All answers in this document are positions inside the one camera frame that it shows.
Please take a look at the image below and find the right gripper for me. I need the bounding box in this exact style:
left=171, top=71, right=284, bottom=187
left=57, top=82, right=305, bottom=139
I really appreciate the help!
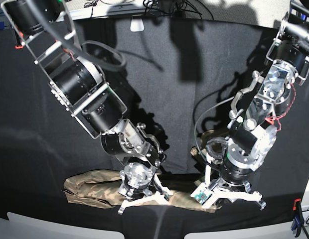
left=118, top=162, right=154, bottom=199

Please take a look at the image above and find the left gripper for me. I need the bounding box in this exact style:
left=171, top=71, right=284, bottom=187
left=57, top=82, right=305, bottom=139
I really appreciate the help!
left=220, top=146, right=259, bottom=187

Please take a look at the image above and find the camouflage t-shirt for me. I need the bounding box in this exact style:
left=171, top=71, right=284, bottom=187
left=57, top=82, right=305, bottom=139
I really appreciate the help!
left=62, top=169, right=231, bottom=213

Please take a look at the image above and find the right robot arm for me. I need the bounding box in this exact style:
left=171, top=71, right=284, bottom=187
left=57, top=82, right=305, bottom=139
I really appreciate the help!
left=0, top=0, right=172, bottom=201

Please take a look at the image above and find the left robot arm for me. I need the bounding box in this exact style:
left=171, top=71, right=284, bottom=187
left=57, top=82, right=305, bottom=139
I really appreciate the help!
left=202, top=0, right=309, bottom=189

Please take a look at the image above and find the clamp bottom right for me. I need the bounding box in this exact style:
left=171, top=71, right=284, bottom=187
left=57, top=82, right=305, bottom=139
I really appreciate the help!
left=291, top=198, right=304, bottom=238

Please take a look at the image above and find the black table cloth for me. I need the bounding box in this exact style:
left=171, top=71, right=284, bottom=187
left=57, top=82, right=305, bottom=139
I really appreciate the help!
left=0, top=18, right=309, bottom=239

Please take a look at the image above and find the white tag on cloth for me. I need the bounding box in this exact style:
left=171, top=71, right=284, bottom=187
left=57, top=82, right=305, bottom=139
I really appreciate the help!
left=130, top=18, right=145, bottom=32

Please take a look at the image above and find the red clamp top left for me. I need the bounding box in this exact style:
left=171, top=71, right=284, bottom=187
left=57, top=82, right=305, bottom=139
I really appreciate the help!
left=14, top=30, right=23, bottom=49

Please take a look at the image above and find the black cable bundle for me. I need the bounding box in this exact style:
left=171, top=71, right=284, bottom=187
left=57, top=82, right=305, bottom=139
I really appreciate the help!
left=142, top=0, right=204, bottom=18

